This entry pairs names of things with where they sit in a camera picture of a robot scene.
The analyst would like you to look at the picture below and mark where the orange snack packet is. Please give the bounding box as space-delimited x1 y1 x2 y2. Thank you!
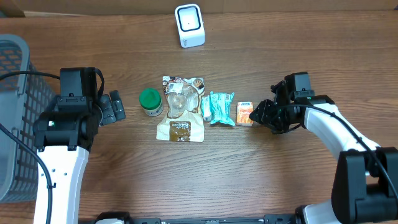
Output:
236 101 254 126

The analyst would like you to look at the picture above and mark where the green lid jar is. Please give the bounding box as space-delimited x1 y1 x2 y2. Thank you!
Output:
139 88 163 116

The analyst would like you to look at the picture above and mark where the teal snack packet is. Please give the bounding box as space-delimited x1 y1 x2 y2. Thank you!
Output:
210 91 235 126

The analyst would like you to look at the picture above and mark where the brown beige snack pouch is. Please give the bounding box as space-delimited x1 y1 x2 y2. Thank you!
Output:
156 76 205 142

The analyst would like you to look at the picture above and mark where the small teal white packet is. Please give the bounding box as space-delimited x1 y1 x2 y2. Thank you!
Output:
201 95 212 122

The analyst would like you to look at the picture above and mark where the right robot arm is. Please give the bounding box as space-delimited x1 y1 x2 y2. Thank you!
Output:
249 72 397 224

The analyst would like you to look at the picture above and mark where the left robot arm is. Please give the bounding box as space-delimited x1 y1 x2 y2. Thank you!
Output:
34 67 126 223

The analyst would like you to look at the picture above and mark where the white barcode scanner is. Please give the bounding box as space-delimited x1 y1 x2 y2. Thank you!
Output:
175 3 206 49

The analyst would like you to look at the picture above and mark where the grey plastic mesh basket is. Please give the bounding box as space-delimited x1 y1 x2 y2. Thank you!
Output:
1 34 55 203

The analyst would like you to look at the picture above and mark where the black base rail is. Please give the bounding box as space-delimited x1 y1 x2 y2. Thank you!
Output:
78 212 305 224

